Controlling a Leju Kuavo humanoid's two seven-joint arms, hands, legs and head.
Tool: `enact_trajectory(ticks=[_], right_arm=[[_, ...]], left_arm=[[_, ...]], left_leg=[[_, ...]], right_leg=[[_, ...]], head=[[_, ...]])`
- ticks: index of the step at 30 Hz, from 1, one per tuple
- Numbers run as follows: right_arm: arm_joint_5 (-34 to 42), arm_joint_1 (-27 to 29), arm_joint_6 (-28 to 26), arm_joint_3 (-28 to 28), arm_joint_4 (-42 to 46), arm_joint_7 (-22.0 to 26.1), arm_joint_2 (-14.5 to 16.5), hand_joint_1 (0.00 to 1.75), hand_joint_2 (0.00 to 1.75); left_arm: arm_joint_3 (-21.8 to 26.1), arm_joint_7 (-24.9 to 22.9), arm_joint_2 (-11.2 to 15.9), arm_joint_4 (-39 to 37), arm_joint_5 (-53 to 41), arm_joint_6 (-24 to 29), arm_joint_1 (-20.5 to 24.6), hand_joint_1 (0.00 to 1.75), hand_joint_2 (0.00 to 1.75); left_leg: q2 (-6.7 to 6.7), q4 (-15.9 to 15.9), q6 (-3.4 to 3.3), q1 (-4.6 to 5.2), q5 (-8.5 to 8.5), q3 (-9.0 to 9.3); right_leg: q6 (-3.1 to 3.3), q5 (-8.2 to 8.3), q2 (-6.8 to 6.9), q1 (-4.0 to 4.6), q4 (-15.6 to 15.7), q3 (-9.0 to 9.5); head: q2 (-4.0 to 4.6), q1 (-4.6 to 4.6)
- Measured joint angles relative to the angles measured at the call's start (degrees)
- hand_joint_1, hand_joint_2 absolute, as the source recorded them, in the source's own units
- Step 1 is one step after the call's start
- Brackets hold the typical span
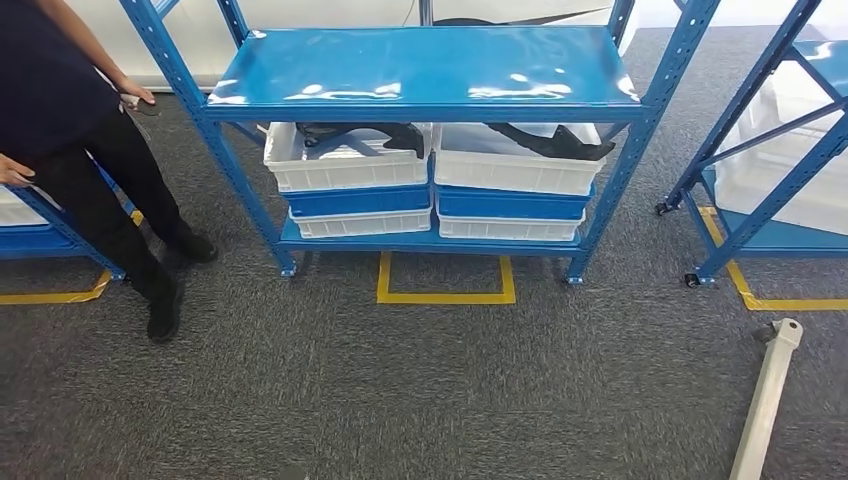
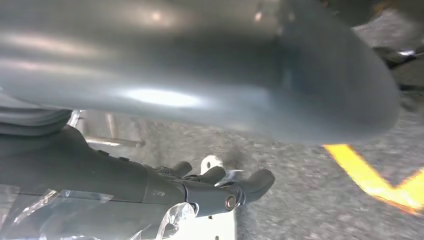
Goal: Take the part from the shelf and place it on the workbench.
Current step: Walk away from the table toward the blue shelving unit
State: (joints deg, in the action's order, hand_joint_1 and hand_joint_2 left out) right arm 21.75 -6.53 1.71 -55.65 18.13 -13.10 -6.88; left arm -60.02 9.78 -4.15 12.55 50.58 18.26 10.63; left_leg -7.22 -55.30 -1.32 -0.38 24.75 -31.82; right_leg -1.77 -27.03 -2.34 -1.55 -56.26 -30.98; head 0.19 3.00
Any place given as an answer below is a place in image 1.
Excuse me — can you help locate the person's hand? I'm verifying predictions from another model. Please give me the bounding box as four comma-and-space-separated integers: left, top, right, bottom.
116, 75, 158, 109
0, 153, 36, 189

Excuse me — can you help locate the black curved plastic part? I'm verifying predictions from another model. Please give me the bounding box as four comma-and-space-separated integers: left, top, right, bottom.
296, 122, 427, 160
486, 122, 617, 162

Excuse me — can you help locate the small dark handheld device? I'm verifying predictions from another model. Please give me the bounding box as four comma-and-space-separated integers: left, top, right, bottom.
125, 95, 162, 119

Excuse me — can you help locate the person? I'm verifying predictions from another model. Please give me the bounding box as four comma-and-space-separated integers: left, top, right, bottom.
0, 0, 220, 344

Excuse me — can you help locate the white car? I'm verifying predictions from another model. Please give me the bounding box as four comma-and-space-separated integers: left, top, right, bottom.
62, 0, 644, 94

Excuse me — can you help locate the yellow floor tape outline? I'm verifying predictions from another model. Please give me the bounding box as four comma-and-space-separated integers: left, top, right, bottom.
698, 206, 848, 313
376, 251, 517, 307

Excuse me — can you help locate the white hoist stand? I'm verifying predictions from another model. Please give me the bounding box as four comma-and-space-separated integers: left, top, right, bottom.
728, 317, 805, 480

